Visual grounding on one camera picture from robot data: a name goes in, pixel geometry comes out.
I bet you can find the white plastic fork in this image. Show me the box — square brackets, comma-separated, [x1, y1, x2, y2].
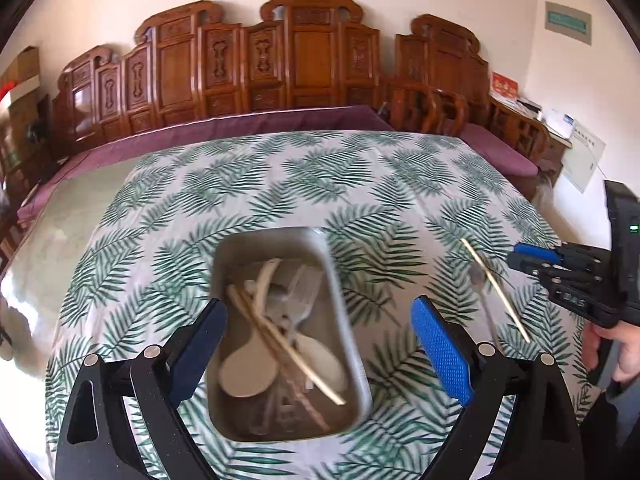
[272, 265, 323, 341]

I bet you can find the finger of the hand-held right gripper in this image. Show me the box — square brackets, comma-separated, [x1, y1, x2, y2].
[506, 254, 602, 287]
[514, 242, 608, 273]

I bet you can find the grey rectangular container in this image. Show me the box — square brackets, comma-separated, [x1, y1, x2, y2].
[207, 226, 374, 444]

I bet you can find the clear plastic spoon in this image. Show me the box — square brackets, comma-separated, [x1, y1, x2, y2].
[469, 264, 501, 343]

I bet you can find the plain cardboard box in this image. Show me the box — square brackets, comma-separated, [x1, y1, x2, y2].
[0, 45, 41, 86]

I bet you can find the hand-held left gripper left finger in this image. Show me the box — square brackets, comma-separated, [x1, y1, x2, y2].
[54, 298, 229, 480]

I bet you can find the metal fork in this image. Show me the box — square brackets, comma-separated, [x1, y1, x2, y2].
[247, 390, 301, 436]

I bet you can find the leaf-printed tablecloth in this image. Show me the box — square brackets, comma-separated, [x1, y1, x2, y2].
[45, 130, 601, 480]

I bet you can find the brown wooden chopstick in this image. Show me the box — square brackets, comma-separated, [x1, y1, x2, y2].
[232, 292, 332, 433]

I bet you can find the wooden rice spoon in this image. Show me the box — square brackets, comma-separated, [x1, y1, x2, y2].
[219, 258, 283, 399]

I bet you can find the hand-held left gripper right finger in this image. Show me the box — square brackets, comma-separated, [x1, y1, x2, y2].
[410, 296, 586, 480]

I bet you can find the person's dark clothing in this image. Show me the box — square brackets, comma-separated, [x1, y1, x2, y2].
[580, 387, 640, 480]

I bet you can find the long purple sofa cushion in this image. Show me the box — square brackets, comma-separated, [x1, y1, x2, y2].
[17, 105, 396, 221]

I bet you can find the carved wooden armchair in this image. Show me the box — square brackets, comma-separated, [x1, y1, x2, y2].
[382, 14, 551, 176]

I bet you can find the cardboard box with red print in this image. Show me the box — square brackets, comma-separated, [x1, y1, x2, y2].
[0, 80, 43, 111]

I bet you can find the purple armchair cushion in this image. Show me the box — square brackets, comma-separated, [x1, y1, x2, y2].
[460, 124, 538, 177]

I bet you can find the white and blue box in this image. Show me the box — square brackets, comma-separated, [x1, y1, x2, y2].
[545, 107, 576, 139]

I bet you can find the carved wooden sofa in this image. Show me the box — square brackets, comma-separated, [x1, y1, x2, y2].
[50, 0, 386, 156]

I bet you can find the green wall sign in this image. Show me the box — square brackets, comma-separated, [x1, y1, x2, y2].
[545, 2, 593, 43]

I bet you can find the wooden side table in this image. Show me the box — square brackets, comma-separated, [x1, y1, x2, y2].
[535, 125, 573, 186]

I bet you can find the light bamboo chopstick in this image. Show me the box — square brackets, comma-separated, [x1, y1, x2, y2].
[226, 285, 347, 406]
[460, 238, 532, 344]

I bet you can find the person's right hand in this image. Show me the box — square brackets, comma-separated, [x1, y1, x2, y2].
[582, 321, 640, 389]

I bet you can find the white plastic spoon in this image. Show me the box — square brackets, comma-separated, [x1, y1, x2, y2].
[292, 332, 349, 395]

